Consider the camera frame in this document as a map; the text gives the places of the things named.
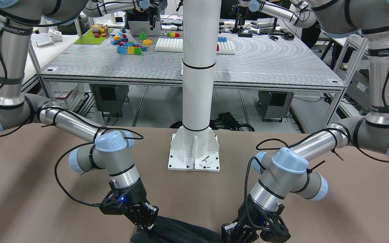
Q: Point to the black printed t-shirt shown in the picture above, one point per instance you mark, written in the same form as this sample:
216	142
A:
168	230

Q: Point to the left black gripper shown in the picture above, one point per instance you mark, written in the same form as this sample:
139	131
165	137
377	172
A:
252	215

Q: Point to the white peg tray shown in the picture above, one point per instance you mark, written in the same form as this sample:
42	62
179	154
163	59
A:
169	44

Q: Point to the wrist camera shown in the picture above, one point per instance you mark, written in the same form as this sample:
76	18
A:
113	204
275	230

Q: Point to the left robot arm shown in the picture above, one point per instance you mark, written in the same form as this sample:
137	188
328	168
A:
286	169

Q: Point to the green lego baseplate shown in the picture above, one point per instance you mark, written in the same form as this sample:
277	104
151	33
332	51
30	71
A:
89	38

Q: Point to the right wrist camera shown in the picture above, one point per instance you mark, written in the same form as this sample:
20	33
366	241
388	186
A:
113	204

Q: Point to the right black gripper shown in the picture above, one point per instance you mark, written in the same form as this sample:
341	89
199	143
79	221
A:
136	196

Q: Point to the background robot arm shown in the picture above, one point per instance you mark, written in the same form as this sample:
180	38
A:
120	6

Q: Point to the striped metal workbench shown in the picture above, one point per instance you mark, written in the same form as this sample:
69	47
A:
181	73

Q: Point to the white plastic basket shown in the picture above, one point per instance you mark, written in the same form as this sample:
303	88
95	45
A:
67	94

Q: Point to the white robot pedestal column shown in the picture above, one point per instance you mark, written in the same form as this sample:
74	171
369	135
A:
194	146

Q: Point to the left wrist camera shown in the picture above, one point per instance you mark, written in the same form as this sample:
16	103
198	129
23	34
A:
275	230

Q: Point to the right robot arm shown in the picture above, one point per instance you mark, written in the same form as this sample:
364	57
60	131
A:
105	148

